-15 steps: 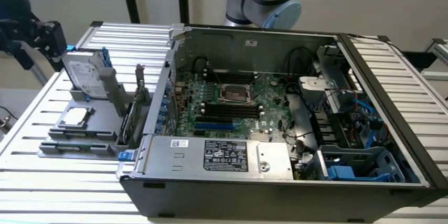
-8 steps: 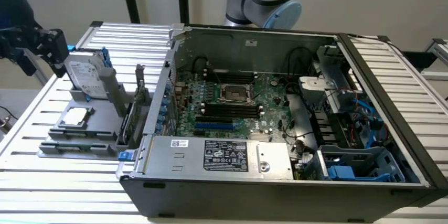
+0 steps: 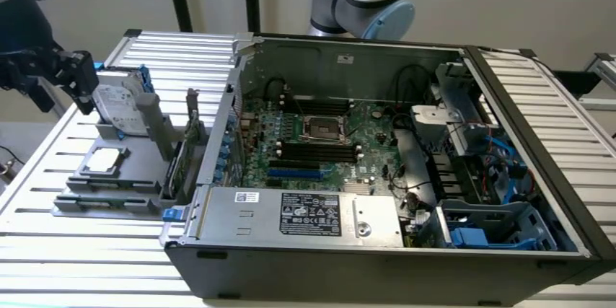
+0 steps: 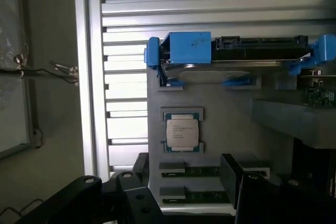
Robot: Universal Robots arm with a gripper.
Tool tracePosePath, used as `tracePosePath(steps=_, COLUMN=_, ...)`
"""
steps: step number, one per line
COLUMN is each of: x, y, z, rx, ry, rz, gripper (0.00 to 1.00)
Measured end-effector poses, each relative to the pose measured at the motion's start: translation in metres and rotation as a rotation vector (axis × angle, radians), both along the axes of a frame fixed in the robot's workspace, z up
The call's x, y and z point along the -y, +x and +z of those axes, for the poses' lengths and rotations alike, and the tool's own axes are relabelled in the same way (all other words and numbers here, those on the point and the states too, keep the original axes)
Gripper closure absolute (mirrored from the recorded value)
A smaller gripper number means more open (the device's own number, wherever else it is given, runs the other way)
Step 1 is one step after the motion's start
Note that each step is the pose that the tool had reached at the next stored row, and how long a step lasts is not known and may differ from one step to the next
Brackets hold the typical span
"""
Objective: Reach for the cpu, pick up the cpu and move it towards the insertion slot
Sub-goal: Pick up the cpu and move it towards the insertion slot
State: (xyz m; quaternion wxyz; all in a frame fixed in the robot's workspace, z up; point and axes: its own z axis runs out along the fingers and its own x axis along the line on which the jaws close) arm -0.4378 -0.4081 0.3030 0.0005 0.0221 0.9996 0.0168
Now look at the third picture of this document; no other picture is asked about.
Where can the green motherboard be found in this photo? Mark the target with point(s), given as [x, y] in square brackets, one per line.
[332, 171]

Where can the black expansion slot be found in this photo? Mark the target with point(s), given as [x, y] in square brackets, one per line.
[293, 164]

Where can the blue plug connector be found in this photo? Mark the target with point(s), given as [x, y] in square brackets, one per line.
[467, 237]

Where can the green graphics card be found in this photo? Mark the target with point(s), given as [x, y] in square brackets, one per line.
[189, 131]

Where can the blue case latch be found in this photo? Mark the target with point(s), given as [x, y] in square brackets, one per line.
[173, 213]

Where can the silver square CPU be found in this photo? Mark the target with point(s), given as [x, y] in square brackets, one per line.
[104, 159]

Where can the aluminium frame rail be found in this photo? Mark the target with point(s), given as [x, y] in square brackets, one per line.
[599, 81]

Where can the black open PC case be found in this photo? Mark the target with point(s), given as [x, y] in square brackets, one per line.
[365, 272]

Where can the silver power supply unit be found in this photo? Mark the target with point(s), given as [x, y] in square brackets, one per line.
[269, 221]

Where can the metal CPU socket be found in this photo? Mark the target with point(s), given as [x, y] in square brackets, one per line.
[320, 128]

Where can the metal disk bay cage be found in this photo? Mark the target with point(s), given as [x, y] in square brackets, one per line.
[449, 113]

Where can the silver chipset heatsink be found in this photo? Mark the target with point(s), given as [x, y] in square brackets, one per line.
[359, 188]

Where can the blue expansion slot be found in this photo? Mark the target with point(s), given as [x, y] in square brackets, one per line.
[295, 174]

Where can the grey parts rack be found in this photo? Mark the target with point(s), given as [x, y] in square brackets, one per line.
[139, 163]

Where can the black RAM slot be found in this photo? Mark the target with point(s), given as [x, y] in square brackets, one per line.
[320, 106]
[319, 151]

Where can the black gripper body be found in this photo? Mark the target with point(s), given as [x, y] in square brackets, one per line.
[21, 41]

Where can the grey plastic disk bay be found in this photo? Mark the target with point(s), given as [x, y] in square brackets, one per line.
[500, 221]

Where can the silver hard disk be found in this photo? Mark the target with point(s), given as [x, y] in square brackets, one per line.
[115, 106]

